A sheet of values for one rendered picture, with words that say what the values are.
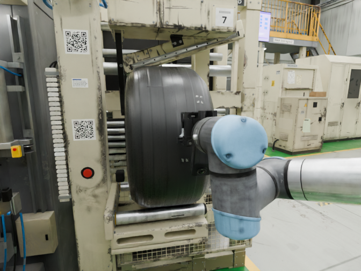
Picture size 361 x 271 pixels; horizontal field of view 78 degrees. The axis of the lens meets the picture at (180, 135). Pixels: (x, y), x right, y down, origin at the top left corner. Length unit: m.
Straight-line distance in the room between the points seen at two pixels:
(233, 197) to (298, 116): 5.01
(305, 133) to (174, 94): 4.99
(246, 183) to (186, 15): 0.94
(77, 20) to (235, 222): 0.75
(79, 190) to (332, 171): 0.78
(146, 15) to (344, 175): 0.97
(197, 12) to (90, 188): 0.90
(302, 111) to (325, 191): 4.98
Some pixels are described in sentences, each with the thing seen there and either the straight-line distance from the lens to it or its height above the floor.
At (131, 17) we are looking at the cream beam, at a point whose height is 1.67.
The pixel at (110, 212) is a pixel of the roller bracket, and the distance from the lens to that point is 0.83.
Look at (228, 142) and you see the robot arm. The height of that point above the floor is 1.28.
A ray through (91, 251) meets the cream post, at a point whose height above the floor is 0.74.
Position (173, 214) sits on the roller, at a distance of 0.88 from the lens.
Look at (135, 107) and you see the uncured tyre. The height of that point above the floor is 1.31.
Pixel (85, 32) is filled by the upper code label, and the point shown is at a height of 1.54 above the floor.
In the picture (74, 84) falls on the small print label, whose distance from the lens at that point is 0.84.
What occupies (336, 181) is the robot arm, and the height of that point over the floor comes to 1.22.
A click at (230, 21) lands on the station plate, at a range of 1.23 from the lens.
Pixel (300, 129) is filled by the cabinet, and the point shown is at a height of 0.56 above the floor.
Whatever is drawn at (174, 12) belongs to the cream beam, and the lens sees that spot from 1.16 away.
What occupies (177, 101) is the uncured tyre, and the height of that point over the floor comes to 1.32.
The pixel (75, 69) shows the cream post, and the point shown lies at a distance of 0.85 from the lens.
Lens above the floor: 1.35
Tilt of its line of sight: 11 degrees down
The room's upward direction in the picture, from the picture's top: straight up
